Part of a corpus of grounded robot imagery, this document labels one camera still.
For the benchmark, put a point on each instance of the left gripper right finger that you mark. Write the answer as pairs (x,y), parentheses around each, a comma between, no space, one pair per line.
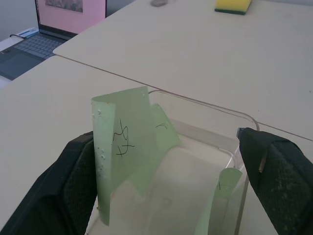
(281,183)

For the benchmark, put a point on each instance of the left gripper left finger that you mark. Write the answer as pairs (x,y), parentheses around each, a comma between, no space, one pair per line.
(49,195)

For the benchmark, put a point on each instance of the green paper note with pinholes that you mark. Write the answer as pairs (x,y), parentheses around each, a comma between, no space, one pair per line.
(132,117)

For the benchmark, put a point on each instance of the clear plastic tray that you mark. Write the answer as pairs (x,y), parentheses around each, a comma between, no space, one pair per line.
(185,171)

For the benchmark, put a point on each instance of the white blue label card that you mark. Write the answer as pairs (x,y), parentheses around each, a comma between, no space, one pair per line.
(27,32)

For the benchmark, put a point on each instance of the grey laptop with pink screen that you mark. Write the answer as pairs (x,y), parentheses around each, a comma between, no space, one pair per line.
(61,17)

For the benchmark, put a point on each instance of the yellow green-backed sponge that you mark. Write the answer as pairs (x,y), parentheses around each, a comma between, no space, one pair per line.
(232,6)

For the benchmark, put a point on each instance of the small grey round disc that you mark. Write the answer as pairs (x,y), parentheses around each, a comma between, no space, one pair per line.
(159,3)

